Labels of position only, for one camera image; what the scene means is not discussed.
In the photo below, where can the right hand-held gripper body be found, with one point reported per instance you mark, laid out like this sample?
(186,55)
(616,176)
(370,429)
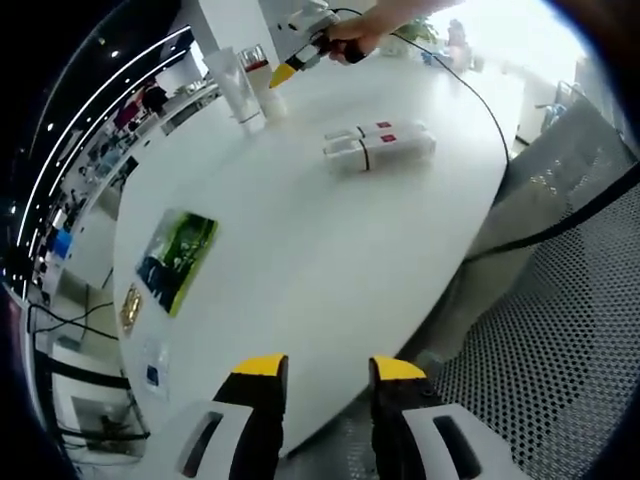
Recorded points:
(315,17)

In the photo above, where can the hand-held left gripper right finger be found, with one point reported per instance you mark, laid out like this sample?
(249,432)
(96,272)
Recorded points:
(425,440)

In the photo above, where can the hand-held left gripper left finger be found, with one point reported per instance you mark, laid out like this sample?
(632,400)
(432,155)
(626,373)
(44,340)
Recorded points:
(225,440)

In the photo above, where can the white skincare bottle red collar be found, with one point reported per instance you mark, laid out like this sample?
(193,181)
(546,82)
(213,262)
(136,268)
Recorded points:
(265,90)

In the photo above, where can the tall white skincare tube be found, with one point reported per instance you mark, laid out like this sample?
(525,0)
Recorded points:
(232,85)

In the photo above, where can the clear plastic skincare sachet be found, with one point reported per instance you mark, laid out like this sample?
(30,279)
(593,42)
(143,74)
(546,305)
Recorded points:
(156,367)

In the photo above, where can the small white skincare pump bottle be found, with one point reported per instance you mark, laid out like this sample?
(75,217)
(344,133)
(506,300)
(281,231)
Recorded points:
(395,127)
(395,150)

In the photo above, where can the gold foil skincare sachet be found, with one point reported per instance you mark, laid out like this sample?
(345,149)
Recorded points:
(131,307)

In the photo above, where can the green black skincare packet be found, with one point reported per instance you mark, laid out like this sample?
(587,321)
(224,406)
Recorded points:
(180,260)

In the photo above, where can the pink drink bottle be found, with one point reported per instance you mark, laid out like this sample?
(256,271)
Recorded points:
(456,37)

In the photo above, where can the person's right hand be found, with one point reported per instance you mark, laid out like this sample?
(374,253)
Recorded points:
(360,32)

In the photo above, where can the potted green plant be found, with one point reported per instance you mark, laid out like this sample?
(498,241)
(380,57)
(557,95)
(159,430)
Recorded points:
(420,30)

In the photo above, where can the black tripod stand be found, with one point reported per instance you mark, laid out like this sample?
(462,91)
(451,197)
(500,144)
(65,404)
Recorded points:
(100,420)

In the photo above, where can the blue box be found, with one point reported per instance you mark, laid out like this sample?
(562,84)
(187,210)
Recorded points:
(436,57)

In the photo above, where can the long white counter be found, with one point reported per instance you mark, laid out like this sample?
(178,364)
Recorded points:
(150,130)

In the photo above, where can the grey mesh chair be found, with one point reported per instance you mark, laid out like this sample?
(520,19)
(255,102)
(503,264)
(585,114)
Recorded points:
(575,325)

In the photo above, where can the blue water jug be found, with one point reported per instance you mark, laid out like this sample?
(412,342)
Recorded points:
(62,245)

